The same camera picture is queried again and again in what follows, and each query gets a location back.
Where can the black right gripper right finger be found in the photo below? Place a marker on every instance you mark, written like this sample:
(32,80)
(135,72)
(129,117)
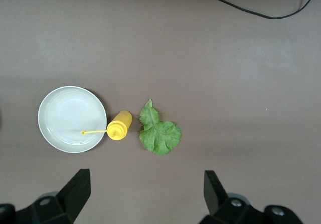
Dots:
(220,206)

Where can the yellow mustard squeeze bottle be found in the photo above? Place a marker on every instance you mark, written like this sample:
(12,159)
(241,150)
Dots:
(120,126)

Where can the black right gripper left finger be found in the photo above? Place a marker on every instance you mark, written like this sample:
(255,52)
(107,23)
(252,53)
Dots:
(70,201)

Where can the green lettuce leaf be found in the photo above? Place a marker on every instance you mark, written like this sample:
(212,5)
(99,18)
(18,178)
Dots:
(158,133)

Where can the beige round plate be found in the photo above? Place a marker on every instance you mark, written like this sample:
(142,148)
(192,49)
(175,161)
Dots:
(70,118)

